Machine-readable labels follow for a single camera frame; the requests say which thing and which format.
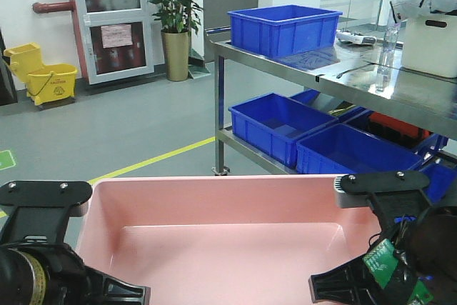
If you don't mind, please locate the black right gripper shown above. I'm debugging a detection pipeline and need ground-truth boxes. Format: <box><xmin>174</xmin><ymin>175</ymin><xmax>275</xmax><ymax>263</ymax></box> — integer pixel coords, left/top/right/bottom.
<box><xmin>308</xmin><ymin>171</ymin><xmax>434</xmax><ymax>304</ymax></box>

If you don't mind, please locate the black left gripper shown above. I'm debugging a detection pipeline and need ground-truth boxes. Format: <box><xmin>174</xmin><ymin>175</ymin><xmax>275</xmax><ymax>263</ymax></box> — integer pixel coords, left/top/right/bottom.
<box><xmin>1</xmin><ymin>181</ymin><xmax>105</xmax><ymax>304</ymax></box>

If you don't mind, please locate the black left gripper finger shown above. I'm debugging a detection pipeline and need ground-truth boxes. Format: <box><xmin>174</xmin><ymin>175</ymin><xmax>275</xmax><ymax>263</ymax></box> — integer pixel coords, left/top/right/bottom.
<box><xmin>101</xmin><ymin>274</ymin><xmax>151</xmax><ymax>305</ymax></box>

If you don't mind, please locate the pink plastic bin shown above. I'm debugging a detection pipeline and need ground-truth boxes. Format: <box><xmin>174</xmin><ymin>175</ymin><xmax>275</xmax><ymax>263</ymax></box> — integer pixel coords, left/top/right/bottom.
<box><xmin>77</xmin><ymin>175</ymin><xmax>379</xmax><ymax>304</ymax></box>

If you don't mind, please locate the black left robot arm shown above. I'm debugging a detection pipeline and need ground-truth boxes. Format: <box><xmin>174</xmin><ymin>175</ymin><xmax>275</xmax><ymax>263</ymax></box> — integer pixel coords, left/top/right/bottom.
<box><xmin>1</xmin><ymin>181</ymin><xmax>151</xmax><ymax>304</ymax></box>

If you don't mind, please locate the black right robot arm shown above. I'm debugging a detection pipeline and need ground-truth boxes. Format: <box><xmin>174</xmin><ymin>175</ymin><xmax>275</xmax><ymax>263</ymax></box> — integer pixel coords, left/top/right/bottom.
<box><xmin>308</xmin><ymin>170</ymin><xmax>456</xmax><ymax>304</ymax></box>

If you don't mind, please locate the blue bin lower front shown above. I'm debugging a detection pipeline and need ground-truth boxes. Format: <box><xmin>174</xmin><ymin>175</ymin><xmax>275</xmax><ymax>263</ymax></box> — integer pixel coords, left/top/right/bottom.
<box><xmin>296</xmin><ymin>124</ymin><xmax>423</xmax><ymax>174</ymax></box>

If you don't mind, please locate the blue bin lower rear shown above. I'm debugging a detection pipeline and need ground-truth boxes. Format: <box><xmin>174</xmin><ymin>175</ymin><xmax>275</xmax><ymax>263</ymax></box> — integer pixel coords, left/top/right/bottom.
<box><xmin>288</xmin><ymin>89</ymin><xmax>450</xmax><ymax>158</ymax></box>

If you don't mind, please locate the blue bin lower left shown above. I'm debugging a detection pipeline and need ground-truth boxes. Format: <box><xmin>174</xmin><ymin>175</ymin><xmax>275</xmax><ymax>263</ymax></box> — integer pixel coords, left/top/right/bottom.
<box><xmin>228</xmin><ymin>93</ymin><xmax>338</xmax><ymax>169</ymax></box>

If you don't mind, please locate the stainless steel shelf table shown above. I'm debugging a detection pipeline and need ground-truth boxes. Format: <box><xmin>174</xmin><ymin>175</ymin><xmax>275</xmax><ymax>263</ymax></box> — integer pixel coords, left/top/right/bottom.
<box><xmin>209</xmin><ymin>41</ymin><xmax>456</xmax><ymax>176</ymax></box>

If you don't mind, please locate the blue bin on table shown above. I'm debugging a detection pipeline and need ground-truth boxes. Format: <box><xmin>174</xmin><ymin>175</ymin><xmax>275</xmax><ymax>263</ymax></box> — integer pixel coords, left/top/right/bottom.
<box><xmin>228</xmin><ymin>4</ymin><xmax>342</xmax><ymax>58</ymax></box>

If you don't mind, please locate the green circuit board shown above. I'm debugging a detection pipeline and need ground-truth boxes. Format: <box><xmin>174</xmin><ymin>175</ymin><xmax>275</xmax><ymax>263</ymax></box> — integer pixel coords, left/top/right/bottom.
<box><xmin>362</xmin><ymin>239</ymin><xmax>434</xmax><ymax>304</ymax></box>

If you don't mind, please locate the yellow mop bucket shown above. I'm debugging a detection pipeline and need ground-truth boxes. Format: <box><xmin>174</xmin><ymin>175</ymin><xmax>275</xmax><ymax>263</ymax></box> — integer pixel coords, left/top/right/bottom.
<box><xmin>3</xmin><ymin>42</ymin><xmax>78</xmax><ymax>106</ymax></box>

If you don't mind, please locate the red pipe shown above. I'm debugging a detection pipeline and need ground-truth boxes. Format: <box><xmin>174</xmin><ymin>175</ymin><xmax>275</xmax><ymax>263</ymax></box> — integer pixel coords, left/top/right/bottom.
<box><xmin>32</xmin><ymin>1</ymin><xmax>75</xmax><ymax>14</ymax></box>

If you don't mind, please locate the white framed fire cabinet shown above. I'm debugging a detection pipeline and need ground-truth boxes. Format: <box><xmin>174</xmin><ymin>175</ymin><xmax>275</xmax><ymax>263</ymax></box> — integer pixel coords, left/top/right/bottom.
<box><xmin>69</xmin><ymin>0</ymin><xmax>154</xmax><ymax>85</ymax></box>

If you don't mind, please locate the potted plant gold pot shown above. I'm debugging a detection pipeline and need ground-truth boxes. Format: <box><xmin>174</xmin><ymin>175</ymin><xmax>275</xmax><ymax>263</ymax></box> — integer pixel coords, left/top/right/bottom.
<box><xmin>148</xmin><ymin>0</ymin><xmax>203</xmax><ymax>81</ymax></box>

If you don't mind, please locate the white remote controller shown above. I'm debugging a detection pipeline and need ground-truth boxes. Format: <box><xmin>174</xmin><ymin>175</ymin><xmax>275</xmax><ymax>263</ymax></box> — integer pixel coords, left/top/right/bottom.
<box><xmin>336</xmin><ymin>31</ymin><xmax>377</xmax><ymax>46</ymax></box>

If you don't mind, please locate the clear water bottle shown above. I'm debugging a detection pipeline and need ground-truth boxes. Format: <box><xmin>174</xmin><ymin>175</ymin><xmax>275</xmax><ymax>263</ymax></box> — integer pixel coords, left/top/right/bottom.
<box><xmin>376</xmin><ymin>23</ymin><xmax>401</xmax><ymax>91</ymax></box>

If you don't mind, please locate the cream plastic basket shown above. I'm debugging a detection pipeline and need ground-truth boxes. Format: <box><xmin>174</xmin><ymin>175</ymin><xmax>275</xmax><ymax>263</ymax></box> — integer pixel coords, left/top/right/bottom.
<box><xmin>401</xmin><ymin>11</ymin><xmax>456</xmax><ymax>79</ymax></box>

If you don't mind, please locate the grey left camera block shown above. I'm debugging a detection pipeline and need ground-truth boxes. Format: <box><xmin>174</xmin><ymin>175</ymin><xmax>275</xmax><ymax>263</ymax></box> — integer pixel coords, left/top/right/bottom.
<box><xmin>69</xmin><ymin>199</ymin><xmax>90</xmax><ymax>218</ymax></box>

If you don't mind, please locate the grey wrist camera block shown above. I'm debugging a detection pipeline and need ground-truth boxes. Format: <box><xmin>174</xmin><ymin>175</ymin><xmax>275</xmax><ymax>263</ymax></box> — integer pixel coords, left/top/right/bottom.
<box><xmin>333</xmin><ymin>176</ymin><xmax>368</xmax><ymax>209</ymax></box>

